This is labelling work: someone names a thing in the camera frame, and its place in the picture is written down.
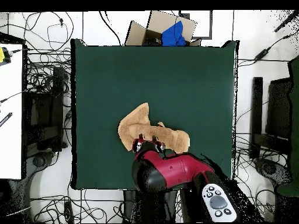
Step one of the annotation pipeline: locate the black flat strip tool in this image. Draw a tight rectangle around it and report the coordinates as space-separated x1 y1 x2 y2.
0 112 13 128

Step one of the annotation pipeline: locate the black panel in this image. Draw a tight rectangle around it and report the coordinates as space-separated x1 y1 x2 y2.
265 78 293 141

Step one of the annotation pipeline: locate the grey pedestal leg with foot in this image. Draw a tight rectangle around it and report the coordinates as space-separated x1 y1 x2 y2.
253 157 293 187
23 150 60 218

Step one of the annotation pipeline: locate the white side table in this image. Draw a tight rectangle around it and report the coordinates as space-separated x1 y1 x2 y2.
0 43 24 180

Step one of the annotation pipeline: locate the green cloth covered stand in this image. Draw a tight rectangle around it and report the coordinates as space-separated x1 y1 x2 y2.
276 55 299 197

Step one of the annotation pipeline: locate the black equipment case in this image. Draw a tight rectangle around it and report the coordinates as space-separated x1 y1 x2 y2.
25 66 65 152

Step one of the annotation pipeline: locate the black power adapter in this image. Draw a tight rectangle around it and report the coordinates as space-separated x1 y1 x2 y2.
253 47 270 61

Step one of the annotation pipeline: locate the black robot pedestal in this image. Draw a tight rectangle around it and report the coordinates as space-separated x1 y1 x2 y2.
122 189 183 223

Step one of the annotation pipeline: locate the dark square frame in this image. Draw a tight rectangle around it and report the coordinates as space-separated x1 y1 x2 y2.
179 10 213 40

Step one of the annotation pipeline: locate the dark green table cloth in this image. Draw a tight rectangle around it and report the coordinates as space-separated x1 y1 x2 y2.
70 38 239 190

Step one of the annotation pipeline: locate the black power strip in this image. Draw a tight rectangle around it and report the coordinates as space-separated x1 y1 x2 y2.
64 201 75 223

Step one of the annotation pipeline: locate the black rod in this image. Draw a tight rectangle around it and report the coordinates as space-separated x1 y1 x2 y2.
274 10 299 33

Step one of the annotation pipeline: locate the open cardboard box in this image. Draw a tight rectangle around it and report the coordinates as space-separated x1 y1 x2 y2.
124 10 202 47

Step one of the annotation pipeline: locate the black upright bar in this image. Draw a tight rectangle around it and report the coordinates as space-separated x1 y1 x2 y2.
250 76 264 160

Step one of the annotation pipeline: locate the tan terry towel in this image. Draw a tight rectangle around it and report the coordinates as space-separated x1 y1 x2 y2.
117 101 191 155

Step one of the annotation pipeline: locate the blue cloth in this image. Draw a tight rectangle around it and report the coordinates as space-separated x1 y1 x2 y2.
161 20 187 47

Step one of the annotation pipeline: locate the yellow and black device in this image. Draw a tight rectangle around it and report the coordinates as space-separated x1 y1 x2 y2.
0 47 12 67

